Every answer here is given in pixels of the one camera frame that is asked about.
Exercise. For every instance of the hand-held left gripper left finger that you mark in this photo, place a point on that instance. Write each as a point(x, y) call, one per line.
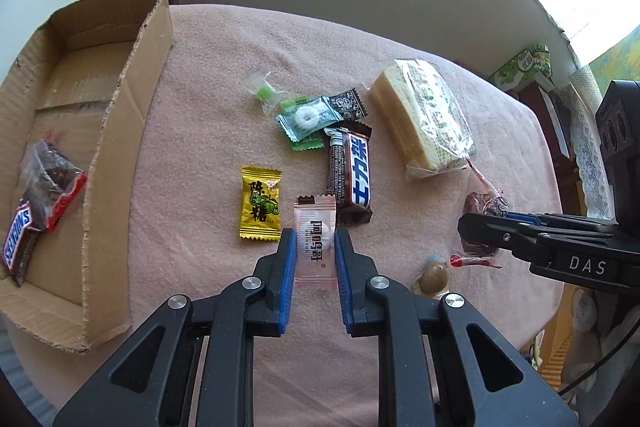
point(286, 277)

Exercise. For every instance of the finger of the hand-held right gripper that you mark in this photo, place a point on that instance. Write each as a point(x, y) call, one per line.
point(525, 219)
point(480, 232)

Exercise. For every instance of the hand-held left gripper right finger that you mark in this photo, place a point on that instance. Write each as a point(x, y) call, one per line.
point(344, 277)

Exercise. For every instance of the clear packet of red-brown candy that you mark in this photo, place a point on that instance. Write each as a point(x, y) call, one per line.
point(482, 204)

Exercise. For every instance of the pink candy packet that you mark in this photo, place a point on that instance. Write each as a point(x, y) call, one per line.
point(315, 237)

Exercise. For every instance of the sponge cake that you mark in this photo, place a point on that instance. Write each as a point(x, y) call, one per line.
point(420, 117)

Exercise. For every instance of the black patterned candy packet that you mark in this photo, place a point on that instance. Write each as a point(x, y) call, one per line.
point(347, 104)

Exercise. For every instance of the green candy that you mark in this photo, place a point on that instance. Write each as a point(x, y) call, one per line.
point(263, 93)

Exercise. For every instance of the cardboard box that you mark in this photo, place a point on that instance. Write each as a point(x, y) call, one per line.
point(125, 117)

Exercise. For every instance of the clear packet of dark snacks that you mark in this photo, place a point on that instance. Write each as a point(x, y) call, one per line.
point(50, 172)

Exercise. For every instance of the white lace cloth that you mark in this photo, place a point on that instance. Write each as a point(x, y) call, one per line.
point(587, 147)

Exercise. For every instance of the brown candy in clear wrapper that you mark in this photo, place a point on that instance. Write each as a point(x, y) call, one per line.
point(432, 279)

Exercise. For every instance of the yellow candy packet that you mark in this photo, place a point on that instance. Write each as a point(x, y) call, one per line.
point(257, 202)

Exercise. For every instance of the dark wooden shelf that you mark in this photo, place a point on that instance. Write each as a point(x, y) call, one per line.
point(535, 107)

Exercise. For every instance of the yellow green printed sheet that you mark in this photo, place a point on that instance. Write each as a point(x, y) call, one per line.
point(620, 57)

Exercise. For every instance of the large brown chocolate bar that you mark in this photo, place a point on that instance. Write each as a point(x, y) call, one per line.
point(350, 172)

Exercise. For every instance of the green printed carton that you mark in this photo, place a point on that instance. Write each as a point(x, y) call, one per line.
point(525, 67)

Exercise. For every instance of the light wooden stool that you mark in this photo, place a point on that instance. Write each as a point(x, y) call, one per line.
point(555, 347)

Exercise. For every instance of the green candy packet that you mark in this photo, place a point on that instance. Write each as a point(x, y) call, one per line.
point(310, 143)

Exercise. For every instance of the pink cloth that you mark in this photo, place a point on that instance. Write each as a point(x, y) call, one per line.
point(210, 57)

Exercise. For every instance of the small brown chocolate bar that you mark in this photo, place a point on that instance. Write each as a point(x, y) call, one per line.
point(17, 237)

